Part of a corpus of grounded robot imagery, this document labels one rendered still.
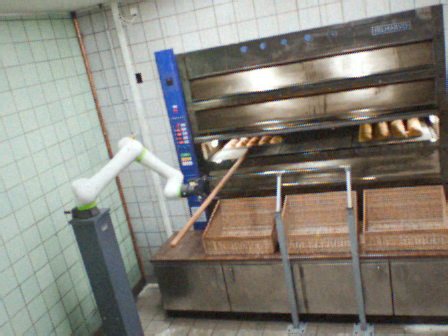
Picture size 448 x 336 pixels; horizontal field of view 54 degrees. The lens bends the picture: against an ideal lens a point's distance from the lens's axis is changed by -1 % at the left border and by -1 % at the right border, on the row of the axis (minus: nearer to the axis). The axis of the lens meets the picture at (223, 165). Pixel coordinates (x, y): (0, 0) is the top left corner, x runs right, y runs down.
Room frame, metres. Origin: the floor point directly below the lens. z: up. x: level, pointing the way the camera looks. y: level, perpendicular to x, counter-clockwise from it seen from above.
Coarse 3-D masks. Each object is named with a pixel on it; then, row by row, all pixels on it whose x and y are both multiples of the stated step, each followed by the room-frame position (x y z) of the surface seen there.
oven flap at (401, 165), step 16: (320, 160) 3.30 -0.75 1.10; (336, 160) 3.26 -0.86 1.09; (352, 160) 3.21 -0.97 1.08; (368, 160) 3.17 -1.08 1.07; (384, 160) 3.12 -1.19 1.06; (400, 160) 3.08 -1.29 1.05; (416, 160) 3.04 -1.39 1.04; (432, 160) 3.00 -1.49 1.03; (256, 176) 3.46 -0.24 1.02; (272, 176) 3.41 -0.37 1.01; (288, 176) 3.36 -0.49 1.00; (304, 176) 3.32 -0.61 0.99; (320, 176) 3.27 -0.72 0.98; (336, 176) 3.22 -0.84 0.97; (352, 176) 3.18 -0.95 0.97; (368, 176) 3.13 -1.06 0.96; (384, 176) 3.08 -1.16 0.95; (400, 176) 3.03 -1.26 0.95; (416, 176) 2.99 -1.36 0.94
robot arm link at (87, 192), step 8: (128, 144) 2.77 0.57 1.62; (136, 144) 2.77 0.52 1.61; (120, 152) 2.75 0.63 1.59; (128, 152) 2.74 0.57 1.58; (136, 152) 2.75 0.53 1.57; (112, 160) 2.73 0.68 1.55; (120, 160) 2.72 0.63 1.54; (128, 160) 2.74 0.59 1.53; (104, 168) 2.70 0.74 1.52; (112, 168) 2.70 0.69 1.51; (120, 168) 2.72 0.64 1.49; (96, 176) 2.67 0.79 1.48; (104, 176) 2.67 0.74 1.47; (112, 176) 2.69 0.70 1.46; (80, 184) 2.69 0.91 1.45; (88, 184) 2.64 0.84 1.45; (96, 184) 2.64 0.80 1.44; (104, 184) 2.66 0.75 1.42; (80, 192) 2.61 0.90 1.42; (88, 192) 2.61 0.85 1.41; (96, 192) 2.63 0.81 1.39; (80, 200) 2.60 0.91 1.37; (88, 200) 2.60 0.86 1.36
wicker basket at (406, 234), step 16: (368, 192) 3.12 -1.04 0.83; (384, 192) 3.08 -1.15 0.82; (400, 192) 3.04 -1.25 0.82; (416, 192) 2.99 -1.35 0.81; (432, 192) 2.95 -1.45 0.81; (368, 208) 3.10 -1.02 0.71; (384, 208) 3.06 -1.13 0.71; (400, 208) 3.01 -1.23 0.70; (416, 208) 2.97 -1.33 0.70; (432, 208) 2.93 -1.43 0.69; (368, 224) 3.07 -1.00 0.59; (384, 224) 3.03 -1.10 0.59; (400, 224) 2.98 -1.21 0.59; (416, 224) 2.93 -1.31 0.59; (432, 224) 2.88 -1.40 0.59; (368, 240) 2.83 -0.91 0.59; (384, 240) 2.79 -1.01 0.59; (400, 240) 2.63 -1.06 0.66; (416, 240) 2.70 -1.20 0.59; (432, 240) 2.55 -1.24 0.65
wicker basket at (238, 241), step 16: (240, 208) 3.48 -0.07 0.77; (272, 208) 3.37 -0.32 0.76; (208, 224) 3.27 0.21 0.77; (224, 224) 3.50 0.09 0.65; (240, 224) 3.44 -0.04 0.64; (256, 224) 3.39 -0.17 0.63; (272, 224) 3.05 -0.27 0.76; (208, 240) 3.12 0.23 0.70; (224, 240) 3.07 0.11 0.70; (240, 240) 3.02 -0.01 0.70; (256, 240) 2.97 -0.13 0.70; (272, 240) 2.96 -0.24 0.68
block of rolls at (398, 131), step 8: (400, 120) 3.62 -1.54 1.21; (408, 120) 3.52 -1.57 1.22; (416, 120) 3.49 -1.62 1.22; (360, 128) 3.59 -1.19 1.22; (368, 128) 3.54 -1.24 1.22; (376, 128) 3.53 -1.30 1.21; (384, 128) 3.42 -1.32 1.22; (392, 128) 3.40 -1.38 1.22; (400, 128) 3.30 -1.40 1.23; (408, 128) 3.36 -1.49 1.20; (416, 128) 3.20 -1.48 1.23; (360, 136) 3.33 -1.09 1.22; (368, 136) 3.30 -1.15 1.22; (376, 136) 3.27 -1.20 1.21; (384, 136) 3.24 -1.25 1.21; (392, 136) 3.24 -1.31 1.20; (400, 136) 3.20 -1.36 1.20; (416, 136) 3.17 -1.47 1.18
